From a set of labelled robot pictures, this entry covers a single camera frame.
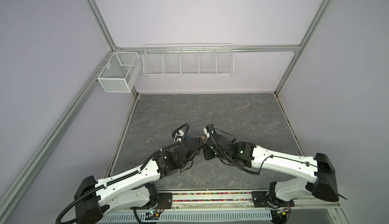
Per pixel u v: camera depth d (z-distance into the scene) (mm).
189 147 540
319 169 413
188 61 1019
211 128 633
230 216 913
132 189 475
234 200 754
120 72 995
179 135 660
